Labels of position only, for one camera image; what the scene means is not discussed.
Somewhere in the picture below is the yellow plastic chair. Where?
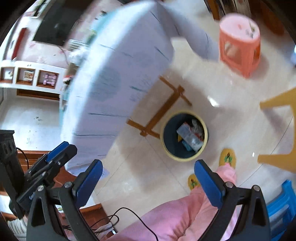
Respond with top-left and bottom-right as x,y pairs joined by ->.
258,87 -> 296,173

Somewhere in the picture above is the red wall hanging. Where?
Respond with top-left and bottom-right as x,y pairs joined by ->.
11,27 -> 26,60

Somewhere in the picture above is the blue plastic stool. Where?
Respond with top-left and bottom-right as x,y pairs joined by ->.
266,179 -> 296,237

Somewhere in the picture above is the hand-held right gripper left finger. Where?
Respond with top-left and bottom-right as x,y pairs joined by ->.
26,159 -> 103,241

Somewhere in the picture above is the checked paper cup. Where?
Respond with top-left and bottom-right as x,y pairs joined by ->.
68,39 -> 81,52

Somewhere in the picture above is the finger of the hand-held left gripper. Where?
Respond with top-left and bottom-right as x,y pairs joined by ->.
24,144 -> 78,186
45,141 -> 70,163

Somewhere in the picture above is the white wall niche shelf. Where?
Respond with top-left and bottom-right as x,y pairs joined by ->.
0,60 -> 65,94

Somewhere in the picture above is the wooden table base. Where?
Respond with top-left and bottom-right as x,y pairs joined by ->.
127,75 -> 192,139

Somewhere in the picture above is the black bin with yellow rim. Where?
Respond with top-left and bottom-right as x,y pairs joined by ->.
161,111 -> 209,162

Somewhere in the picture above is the yellow embroidered slipper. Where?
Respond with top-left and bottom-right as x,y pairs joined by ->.
188,174 -> 201,191
218,149 -> 237,169

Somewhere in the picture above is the black television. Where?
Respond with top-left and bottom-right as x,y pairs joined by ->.
32,0 -> 81,47

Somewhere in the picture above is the pink plastic stool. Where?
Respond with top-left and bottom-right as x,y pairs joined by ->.
218,13 -> 261,78

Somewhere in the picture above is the foil wrapper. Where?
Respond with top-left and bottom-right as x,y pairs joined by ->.
190,119 -> 205,139

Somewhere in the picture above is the white power strip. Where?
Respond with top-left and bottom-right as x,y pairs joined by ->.
95,222 -> 116,234

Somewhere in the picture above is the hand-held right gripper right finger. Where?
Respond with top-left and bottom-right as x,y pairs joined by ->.
194,159 -> 271,241

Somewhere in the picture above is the thin black cable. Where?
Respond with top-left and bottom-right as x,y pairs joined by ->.
62,207 -> 160,241

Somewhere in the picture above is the person's left leg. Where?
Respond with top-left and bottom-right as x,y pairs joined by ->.
111,185 -> 222,241

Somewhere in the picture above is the wooden side cabinet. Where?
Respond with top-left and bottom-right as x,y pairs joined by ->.
0,151 -> 109,230

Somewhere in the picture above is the clear plastic container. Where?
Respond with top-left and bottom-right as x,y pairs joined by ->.
177,123 -> 204,151

